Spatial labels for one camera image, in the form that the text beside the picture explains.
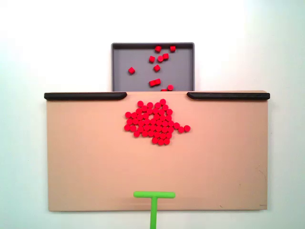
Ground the pile of red granules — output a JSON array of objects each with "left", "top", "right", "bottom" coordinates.
[{"left": 123, "top": 98, "right": 191, "bottom": 146}]

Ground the grey shallow tray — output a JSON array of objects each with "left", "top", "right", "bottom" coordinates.
[{"left": 111, "top": 42, "right": 195, "bottom": 92}]

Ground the black edge rail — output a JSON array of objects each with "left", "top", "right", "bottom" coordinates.
[
  {"left": 44, "top": 92, "right": 128, "bottom": 101},
  {"left": 186, "top": 92, "right": 271, "bottom": 101}
]

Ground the beige flat board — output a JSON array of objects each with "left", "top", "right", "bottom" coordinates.
[{"left": 45, "top": 90, "right": 270, "bottom": 212}]

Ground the green T-shaped pusher tool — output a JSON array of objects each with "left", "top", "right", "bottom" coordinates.
[{"left": 133, "top": 190, "right": 176, "bottom": 229}]

